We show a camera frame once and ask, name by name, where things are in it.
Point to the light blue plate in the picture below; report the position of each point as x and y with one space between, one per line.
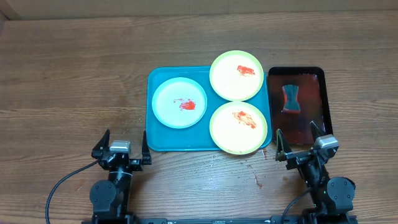
179 102

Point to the yellow-green plate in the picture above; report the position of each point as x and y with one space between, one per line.
236 75
238 128

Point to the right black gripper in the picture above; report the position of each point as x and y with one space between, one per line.
283 150

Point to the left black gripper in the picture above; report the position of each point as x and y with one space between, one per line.
137 165

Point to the black tray with red water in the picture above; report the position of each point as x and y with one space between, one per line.
312 98

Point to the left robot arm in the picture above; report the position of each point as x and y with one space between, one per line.
110 197

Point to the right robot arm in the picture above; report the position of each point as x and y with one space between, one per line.
332 197

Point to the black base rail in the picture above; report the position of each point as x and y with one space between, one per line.
217 220

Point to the teal plastic tray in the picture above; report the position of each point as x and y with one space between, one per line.
196 137

